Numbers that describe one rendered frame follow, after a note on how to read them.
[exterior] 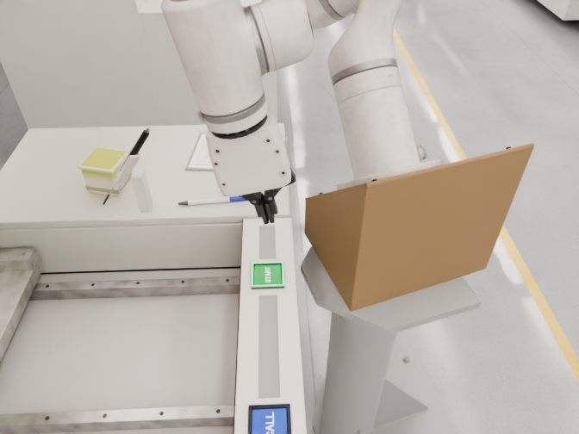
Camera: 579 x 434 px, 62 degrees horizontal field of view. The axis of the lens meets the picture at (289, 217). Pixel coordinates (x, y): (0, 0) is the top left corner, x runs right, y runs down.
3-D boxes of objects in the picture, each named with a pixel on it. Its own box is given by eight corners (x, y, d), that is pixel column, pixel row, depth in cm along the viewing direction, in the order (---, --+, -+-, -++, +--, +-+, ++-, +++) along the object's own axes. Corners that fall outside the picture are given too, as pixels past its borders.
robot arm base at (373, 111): (416, 170, 99) (395, 82, 98) (461, 159, 80) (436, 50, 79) (327, 192, 96) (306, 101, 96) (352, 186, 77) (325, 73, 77)
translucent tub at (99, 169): (86, 193, 98) (76, 165, 94) (104, 172, 104) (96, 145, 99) (120, 198, 97) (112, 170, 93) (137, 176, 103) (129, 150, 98)
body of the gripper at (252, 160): (194, 137, 59) (221, 205, 67) (276, 120, 58) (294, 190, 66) (200, 107, 65) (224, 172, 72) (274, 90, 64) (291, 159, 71)
